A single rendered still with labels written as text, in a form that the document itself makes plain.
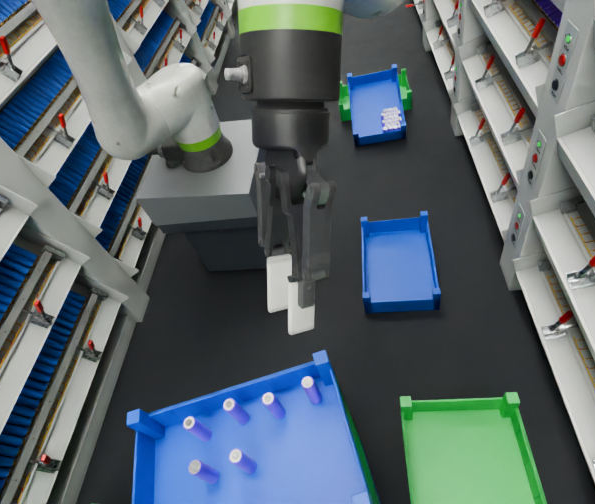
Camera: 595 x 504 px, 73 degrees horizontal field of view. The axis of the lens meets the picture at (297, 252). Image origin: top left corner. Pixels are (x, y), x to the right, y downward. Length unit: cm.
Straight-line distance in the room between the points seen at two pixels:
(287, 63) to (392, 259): 96
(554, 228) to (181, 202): 87
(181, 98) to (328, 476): 82
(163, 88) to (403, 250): 80
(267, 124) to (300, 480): 46
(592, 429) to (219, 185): 96
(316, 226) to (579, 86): 56
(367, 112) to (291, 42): 143
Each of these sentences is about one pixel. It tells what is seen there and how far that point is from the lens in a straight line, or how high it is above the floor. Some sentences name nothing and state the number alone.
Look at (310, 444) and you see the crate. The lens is 63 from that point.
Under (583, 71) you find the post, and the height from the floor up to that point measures 61.
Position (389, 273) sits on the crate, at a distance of 123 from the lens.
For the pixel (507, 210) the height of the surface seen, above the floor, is 10.
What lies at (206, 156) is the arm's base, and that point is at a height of 42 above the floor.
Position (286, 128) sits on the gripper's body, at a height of 81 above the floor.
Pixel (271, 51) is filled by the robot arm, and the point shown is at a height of 86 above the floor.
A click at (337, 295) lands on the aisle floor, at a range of 121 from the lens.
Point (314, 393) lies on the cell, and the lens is 60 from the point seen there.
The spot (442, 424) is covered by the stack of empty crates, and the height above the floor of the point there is 16.
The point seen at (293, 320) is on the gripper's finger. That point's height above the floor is 63.
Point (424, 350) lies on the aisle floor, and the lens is 111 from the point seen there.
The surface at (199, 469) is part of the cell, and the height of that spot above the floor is 47.
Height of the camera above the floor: 100
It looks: 48 degrees down
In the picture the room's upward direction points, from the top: 20 degrees counter-clockwise
